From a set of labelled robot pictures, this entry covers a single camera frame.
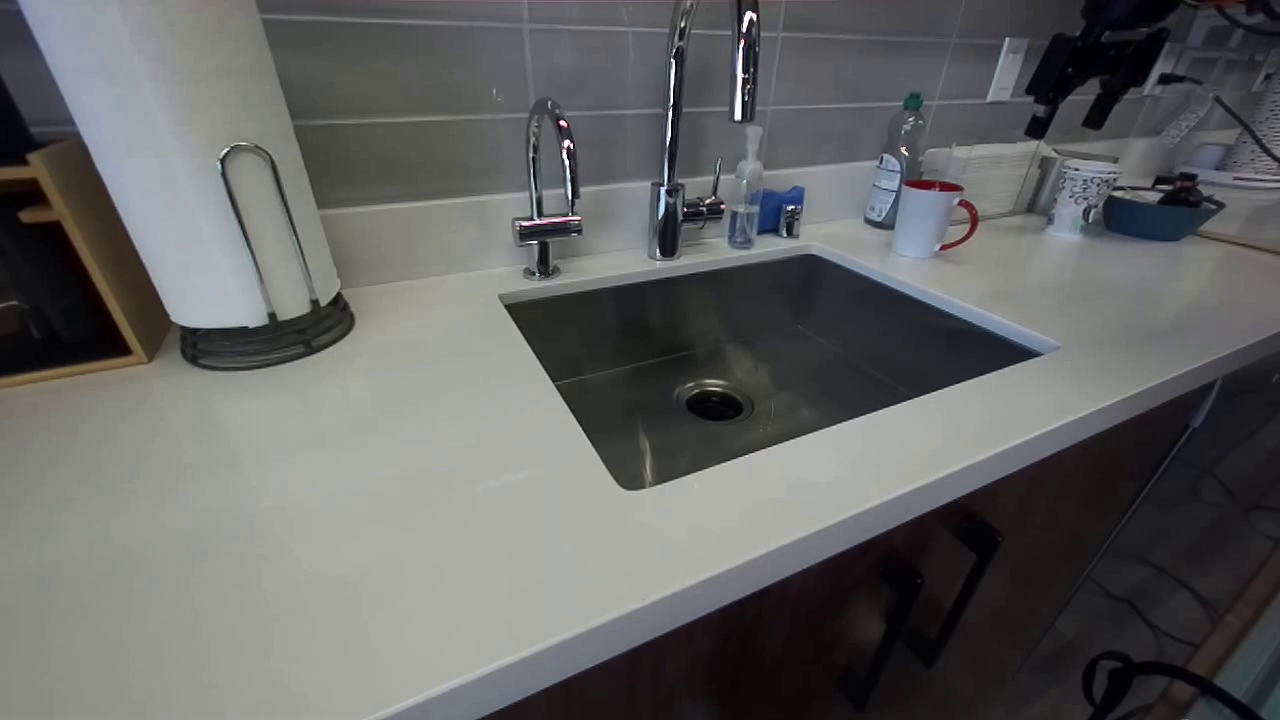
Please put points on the tall chrome gooseneck faucet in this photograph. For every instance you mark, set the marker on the tall chrome gooseneck faucet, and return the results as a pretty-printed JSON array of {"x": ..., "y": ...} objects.
[{"x": 666, "y": 160}]

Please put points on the white paper towel roll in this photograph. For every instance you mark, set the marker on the white paper towel roll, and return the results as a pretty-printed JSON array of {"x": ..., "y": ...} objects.
[{"x": 184, "y": 160}]

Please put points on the wooden box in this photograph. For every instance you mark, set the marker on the wooden box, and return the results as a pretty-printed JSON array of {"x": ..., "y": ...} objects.
[{"x": 82, "y": 266}]

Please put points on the clear bottle green cap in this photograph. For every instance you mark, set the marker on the clear bottle green cap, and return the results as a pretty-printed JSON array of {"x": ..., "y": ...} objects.
[{"x": 891, "y": 181}]

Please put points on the round sink drain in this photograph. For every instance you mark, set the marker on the round sink drain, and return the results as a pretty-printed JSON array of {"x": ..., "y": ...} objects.
[{"x": 712, "y": 401}]

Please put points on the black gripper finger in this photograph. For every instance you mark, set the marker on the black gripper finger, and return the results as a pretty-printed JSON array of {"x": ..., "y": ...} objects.
[
  {"x": 1107, "y": 102},
  {"x": 1042, "y": 97}
]

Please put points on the clear soap pump bottle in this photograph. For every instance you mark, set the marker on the clear soap pump bottle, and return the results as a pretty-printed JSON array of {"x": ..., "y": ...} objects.
[{"x": 747, "y": 206}]

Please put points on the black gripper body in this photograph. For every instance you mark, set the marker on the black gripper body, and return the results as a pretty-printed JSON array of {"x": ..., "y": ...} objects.
[{"x": 1115, "y": 48}]

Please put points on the small chrome water tap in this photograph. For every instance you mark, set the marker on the small chrome water tap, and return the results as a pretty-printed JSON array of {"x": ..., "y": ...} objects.
[{"x": 543, "y": 220}]

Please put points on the stainless steel sink basin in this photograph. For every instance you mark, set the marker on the stainless steel sink basin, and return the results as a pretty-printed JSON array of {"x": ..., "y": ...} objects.
[{"x": 762, "y": 362}]

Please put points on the white wall outlet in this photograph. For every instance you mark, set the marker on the white wall outlet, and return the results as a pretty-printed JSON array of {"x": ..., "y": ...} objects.
[{"x": 1010, "y": 69}]

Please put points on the blue bowl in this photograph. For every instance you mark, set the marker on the blue bowl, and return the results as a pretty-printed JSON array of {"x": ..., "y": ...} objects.
[{"x": 1157, "y": 216}]

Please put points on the blue sponge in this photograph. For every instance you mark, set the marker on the blue sponge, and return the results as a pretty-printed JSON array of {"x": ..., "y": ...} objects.
[{"x": 785, "y": 211}]

